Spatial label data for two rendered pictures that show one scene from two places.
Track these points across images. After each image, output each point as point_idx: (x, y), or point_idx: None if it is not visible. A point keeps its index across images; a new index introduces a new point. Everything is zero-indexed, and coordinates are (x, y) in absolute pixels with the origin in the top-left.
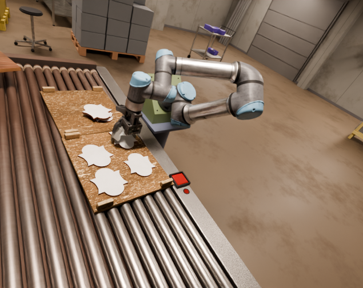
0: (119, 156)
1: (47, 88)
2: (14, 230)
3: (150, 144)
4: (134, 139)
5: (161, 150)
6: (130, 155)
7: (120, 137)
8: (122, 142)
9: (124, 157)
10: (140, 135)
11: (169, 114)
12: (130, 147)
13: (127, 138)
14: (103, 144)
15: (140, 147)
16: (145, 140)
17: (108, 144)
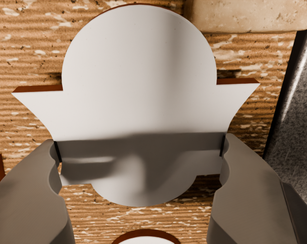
0: (80, 225)
1: None
2: None
3: (293, 160)
4: (212, 161)
5: None
6: (126, 243)
7: (113, 146)
8: (114, 175)
9: (99, 234)
10: (303, 69)
11: None
12: (153, 201)
13: (164, 156)
14: (6, 139)
15: (212, 200)
16: (298, 120)
17: (40, 141)
